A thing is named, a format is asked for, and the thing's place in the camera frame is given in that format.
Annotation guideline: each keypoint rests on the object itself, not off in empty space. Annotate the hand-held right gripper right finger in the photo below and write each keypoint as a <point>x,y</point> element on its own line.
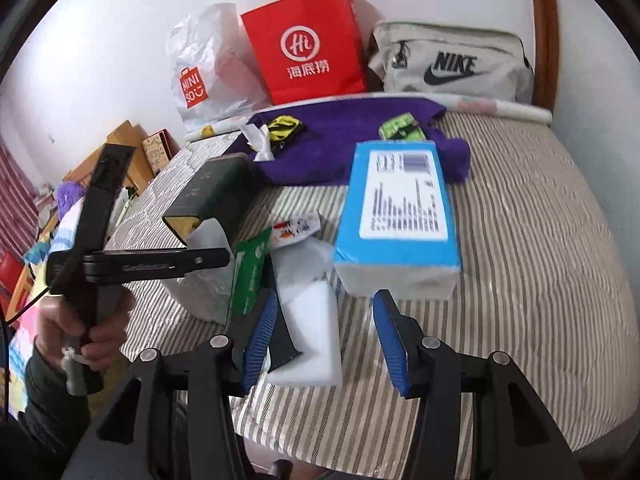
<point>392,345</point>

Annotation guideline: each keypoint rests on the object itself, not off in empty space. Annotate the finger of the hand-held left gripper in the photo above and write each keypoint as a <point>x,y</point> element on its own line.
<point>210,259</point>

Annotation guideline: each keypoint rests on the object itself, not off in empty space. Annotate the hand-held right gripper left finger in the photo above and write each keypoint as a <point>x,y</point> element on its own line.
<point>260,345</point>

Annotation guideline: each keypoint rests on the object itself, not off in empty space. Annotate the clear plastic bag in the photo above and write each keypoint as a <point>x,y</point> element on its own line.
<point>205,295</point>

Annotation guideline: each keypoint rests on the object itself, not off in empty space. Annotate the green snack packet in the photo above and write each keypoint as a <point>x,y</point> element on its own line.
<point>247,275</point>

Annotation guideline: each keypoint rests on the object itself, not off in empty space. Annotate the dark green tin box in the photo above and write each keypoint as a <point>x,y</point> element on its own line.
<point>210,195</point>

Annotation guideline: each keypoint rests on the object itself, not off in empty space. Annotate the small white printed sachet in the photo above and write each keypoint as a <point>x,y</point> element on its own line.
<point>295,227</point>

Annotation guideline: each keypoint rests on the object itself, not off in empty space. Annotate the white cloth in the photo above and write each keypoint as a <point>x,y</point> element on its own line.
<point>257,140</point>

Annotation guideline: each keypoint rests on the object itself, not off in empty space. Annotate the yellow black-striped pouch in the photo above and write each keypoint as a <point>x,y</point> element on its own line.
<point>285,127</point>

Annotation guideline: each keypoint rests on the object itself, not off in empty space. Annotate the small green wipes pack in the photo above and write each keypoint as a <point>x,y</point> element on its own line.
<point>400,127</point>

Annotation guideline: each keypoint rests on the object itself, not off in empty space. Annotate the person's left forearm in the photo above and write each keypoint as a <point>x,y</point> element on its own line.
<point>45,400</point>

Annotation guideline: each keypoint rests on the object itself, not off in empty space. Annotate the person's left hand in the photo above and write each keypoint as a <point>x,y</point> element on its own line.
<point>55,330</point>

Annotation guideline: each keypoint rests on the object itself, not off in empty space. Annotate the purple fluffy cloth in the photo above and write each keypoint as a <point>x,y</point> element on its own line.
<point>70,197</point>

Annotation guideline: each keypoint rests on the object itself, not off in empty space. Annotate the light wooden headboard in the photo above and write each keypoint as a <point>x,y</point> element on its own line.
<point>122,142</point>

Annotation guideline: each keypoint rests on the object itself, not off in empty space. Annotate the red striped curtain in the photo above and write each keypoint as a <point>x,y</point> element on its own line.
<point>15,200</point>

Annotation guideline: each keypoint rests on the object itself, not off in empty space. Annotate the blue tissue pack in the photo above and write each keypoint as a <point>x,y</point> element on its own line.
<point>400,210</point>

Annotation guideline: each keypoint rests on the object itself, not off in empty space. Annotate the grey striped mattress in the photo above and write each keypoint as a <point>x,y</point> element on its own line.
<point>525,260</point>

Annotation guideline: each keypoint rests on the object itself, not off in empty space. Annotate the purple towel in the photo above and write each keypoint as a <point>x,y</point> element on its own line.
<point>340,150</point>

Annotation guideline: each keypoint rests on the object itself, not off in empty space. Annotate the white plastic shopping bag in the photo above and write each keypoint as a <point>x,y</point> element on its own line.
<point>215,60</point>

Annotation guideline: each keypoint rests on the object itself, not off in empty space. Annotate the red paper bag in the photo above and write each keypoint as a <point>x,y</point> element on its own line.
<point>310,20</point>

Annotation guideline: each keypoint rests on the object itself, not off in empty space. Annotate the beige waist bag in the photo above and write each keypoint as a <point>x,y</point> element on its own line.
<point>450,45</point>

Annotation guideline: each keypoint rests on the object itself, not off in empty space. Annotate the brown wooden door frame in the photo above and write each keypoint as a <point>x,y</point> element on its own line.
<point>542,20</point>

